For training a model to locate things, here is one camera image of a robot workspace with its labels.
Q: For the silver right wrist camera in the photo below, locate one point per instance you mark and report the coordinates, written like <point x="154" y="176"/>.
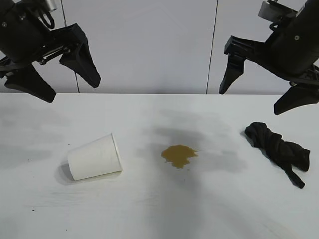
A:
<point x="268" y="11"/>

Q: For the thin dark wall strip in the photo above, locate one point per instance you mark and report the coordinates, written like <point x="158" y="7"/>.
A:
<point x="216" y="12"/>
<point x="63" y="12"/>

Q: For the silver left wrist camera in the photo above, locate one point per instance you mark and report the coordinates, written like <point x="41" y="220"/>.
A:
<point x="51" y="5"/>

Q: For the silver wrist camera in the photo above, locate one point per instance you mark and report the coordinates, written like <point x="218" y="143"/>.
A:
<point x="268" y="11"/>
<point x="51" y="5"/>

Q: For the white paper cup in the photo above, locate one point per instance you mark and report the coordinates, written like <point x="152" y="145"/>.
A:
<point x="94" y="158"/>

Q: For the black cloth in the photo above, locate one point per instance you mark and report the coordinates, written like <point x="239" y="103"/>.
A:
<point x="276" y="147"/>

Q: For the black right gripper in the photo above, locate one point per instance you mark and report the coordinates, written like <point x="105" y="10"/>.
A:
<point x="294" y="52"/>

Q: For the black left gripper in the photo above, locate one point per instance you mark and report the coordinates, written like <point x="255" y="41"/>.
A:
<point x="22" y="30"/>

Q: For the brown liquid spill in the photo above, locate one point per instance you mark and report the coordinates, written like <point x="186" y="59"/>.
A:
<point x="178" y="155"/>

